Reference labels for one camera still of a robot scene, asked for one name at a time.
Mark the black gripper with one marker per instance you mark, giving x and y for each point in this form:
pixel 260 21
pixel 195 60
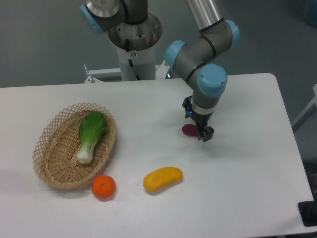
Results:
pixel 205 132

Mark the purple sweet potato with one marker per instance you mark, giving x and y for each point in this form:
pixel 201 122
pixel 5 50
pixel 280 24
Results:
pixel 190 130

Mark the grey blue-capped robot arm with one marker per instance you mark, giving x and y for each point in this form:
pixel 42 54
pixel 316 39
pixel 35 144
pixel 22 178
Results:
pixel 193 63

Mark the yellow mango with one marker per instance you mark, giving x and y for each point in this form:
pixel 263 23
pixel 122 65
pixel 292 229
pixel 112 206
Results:
pixel 162 178

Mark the green bok choy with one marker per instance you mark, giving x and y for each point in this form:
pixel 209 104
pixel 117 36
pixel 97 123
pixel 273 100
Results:
pixel 91 129

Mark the orange mandarin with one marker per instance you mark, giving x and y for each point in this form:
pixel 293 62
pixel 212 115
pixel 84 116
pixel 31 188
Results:
pixel 103 187

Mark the black device at table edge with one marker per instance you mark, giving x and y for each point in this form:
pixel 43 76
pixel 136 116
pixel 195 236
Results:
pixel 308 213

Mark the woven wicker basket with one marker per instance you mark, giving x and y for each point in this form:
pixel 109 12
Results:
pixel 54 157

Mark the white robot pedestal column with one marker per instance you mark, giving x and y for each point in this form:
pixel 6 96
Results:
pixel 137 44

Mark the white metal base frame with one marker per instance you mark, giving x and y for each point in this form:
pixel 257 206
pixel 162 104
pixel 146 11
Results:
pixel 128 73

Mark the white frame at right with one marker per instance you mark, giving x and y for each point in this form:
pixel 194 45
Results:
pixel 306 112

